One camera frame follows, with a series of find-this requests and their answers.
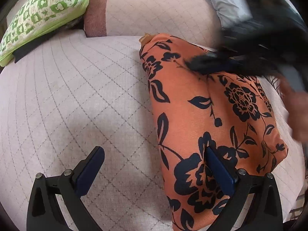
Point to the grey pillow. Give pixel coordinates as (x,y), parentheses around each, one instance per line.
(223,2)

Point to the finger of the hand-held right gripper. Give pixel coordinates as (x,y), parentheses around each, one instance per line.
(207,62)

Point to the orange floral garment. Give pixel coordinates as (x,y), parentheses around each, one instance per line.
(192,110)

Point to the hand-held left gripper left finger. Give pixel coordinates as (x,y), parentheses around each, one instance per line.
(89,170)

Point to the green patterned pillow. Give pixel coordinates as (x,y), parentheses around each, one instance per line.
(41,12)

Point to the beige quilted bolster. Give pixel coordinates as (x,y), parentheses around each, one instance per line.
(156,12)

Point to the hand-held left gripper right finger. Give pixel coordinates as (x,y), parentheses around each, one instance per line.
(220,170)

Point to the pale quilted bed cover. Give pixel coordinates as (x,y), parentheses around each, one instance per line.
(72,89)

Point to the person's right hand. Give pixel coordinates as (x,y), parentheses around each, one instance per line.
(292,110)

